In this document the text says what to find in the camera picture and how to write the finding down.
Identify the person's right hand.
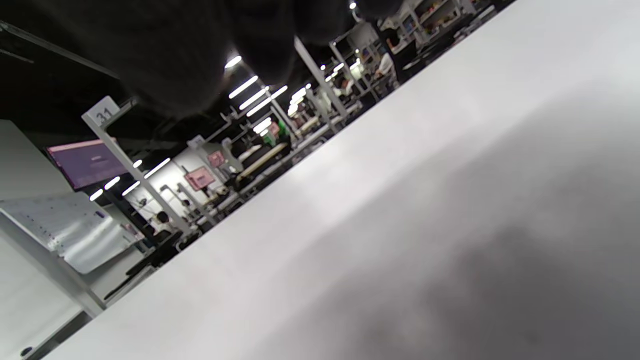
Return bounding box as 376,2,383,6
20,0,401,119

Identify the purple monitor screen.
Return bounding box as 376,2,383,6
46,139,129,191

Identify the white printed sheet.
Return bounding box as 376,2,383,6
0,192,144,275

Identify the white post with numbered sign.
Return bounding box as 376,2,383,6
81,96,197,236

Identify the white frame post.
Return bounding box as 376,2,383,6
294,37,349,119

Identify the thick white frame beam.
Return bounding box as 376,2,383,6
0,214,107,319

